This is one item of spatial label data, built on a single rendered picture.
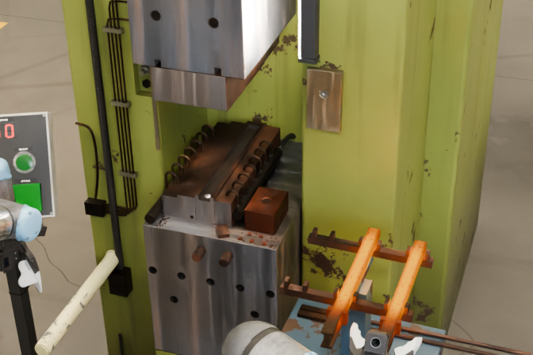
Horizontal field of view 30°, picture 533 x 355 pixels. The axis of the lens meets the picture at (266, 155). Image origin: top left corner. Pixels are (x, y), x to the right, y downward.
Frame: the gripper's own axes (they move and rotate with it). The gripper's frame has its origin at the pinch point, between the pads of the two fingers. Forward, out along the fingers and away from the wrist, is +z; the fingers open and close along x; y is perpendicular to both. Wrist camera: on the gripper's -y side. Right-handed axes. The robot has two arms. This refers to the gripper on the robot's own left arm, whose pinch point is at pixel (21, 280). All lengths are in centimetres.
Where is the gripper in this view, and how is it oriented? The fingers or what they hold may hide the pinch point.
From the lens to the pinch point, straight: 253.6
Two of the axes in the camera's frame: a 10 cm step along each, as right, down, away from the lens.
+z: 0.2, 8.5, 5.2
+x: 8.4, 2.7, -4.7
